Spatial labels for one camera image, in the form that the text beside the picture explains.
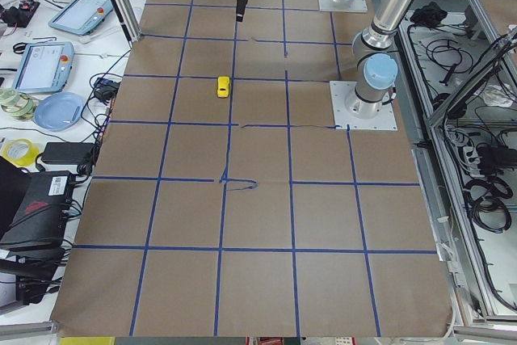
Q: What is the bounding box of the yellow toy beetle car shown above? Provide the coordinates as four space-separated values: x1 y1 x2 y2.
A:
216 76 230 99

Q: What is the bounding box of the upper teach pendant tablet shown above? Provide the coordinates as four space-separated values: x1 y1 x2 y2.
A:
48 0 113 36

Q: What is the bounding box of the teach pendant tablet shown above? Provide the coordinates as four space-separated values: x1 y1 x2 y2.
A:
13 42 75 95
48 0 113 36

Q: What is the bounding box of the lower teach pendant tablet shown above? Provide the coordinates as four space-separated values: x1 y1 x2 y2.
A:
13 42 75 95

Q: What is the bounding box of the brown paper table cover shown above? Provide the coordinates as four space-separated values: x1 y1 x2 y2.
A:
52 0 452 337

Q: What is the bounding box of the light blue plate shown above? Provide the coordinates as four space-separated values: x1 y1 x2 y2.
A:
33 92 83 131

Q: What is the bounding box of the black power adapter brick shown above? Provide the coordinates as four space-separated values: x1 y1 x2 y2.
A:
40 142 94 165

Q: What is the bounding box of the green tape rolls stack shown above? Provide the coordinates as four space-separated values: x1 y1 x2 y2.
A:
1 88 36 121

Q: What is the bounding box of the yellow tape roll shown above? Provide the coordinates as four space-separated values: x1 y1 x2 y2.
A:
2 139 40 167

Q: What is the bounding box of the black computer box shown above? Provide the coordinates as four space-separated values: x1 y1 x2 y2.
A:
1 158 74 252

